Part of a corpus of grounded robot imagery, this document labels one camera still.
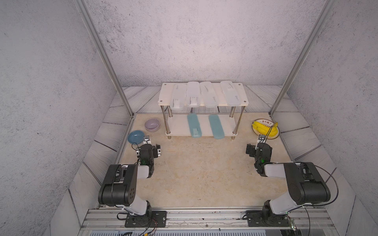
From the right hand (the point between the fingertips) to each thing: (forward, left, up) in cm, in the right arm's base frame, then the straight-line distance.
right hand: (259, 144), depth 94 cm
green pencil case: (+15, +41, 0) cm, 43 cm away
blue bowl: (+9, +82, -4) cm, 83 cm away
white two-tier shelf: (+15, +53, +1) cm, 55 cm away
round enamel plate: (+24, -15, -7) cm, 29 cm away
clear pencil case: (+11, +49, +29) cm, 58 cm away
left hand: (-1, +68, +1) cm, 69 cm away
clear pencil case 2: (+14, +41, +29) cm, 52 cm away
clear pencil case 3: (+11, +20, +28) cm, 36 cm away
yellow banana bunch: (+14, -8, -3) cm, 17 cm away
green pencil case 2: (+12, +25, 0) cm, 28 cm away
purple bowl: (+19, +73, -3) cm, 75 cm away
